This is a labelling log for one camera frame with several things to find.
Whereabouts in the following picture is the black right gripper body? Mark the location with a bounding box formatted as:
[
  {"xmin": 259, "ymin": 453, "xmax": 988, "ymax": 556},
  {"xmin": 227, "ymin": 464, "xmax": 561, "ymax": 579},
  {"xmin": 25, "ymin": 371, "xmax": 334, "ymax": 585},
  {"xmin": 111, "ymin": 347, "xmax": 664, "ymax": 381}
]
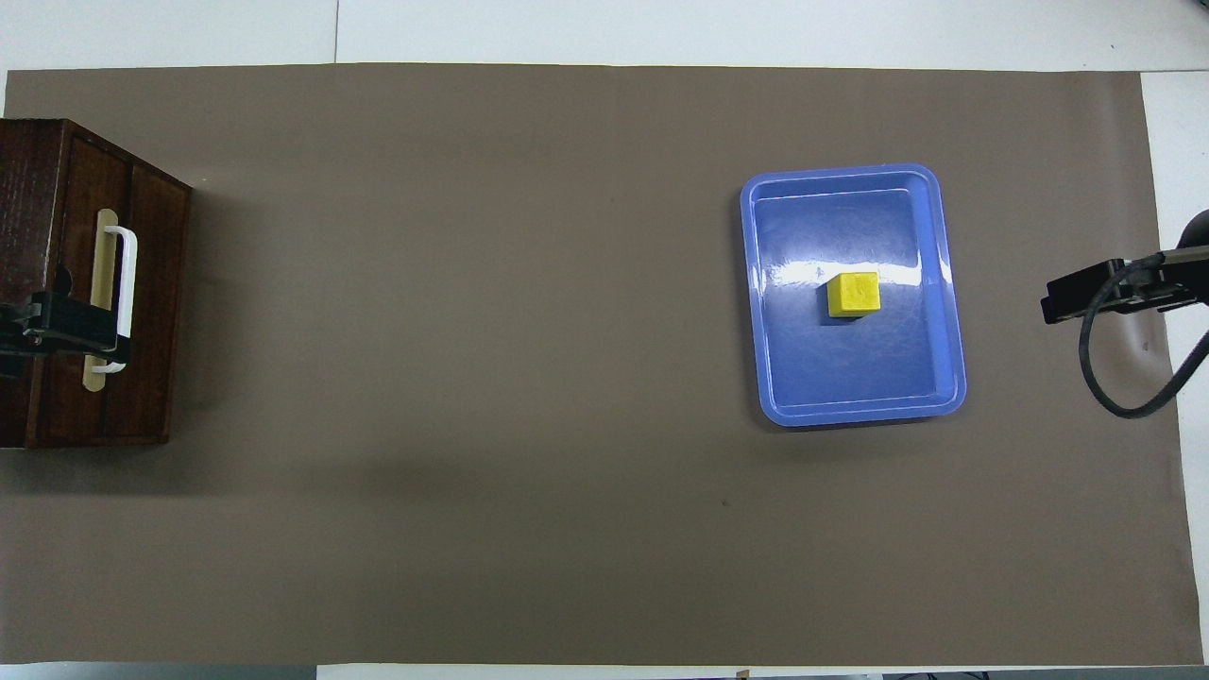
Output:
[{"xmin": 1118, "ymin": 251, "xmax": 1209, "ymax": 315}]

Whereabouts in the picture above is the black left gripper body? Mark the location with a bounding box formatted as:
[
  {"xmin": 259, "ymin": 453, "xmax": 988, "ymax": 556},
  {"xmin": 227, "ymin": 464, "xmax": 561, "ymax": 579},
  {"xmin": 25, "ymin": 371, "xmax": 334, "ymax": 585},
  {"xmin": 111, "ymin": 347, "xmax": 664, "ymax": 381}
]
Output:
[{"xmin": 0, "ymin": 302, "xmax": 44, "ymax": 381}]

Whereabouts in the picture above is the white drawer handle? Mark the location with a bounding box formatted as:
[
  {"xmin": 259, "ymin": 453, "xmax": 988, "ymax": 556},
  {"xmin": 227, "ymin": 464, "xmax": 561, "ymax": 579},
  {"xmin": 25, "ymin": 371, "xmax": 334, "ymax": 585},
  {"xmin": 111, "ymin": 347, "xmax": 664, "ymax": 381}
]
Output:
[{"xmin": 90, "ymin": 225, "xmax": 140, "ymax": 376}]

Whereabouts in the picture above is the yellow block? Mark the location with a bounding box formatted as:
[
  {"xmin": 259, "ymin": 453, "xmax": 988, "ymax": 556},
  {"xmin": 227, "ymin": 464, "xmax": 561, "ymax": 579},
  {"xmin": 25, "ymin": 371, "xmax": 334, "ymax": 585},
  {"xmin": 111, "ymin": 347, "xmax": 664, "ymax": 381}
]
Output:
[{"xmin": 827, "ymin": 271, "xmax": 883, "ymax": 320}]

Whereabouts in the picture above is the dark wooden drawer cabinet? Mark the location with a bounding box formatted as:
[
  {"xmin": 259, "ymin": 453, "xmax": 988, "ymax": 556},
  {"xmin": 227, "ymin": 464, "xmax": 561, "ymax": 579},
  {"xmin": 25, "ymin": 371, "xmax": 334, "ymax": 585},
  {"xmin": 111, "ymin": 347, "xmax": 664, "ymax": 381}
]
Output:
[{"xmin": 0, "ymin": 118, "xmax": 194, "ymax": 451}]

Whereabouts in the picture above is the blue plastic tray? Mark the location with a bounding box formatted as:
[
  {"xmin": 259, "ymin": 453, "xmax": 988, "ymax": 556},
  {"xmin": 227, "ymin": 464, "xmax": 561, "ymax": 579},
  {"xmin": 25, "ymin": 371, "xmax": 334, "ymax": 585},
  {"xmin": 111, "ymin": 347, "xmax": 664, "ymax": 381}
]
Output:
[{"xmin": 740, "ymin": 162, "xmax": 969, "ymax": 429}]

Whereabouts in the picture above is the brown table mat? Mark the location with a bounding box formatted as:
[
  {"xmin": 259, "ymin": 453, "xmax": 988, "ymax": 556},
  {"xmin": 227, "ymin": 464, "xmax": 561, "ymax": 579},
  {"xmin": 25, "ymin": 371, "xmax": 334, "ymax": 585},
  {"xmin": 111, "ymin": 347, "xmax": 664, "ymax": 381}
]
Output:
[{"xmin": 0, "ymin": 62, "xmax": 1206, "ymax": 668}]

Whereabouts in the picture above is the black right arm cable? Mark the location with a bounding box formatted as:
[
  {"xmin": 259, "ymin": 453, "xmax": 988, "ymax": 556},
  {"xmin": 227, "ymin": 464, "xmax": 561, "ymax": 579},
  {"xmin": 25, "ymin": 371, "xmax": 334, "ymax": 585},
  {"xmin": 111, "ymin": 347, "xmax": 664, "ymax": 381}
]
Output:
[{"xmin": 1079, "ymin": 247, "xmax": 1209, "ymax": 419}]

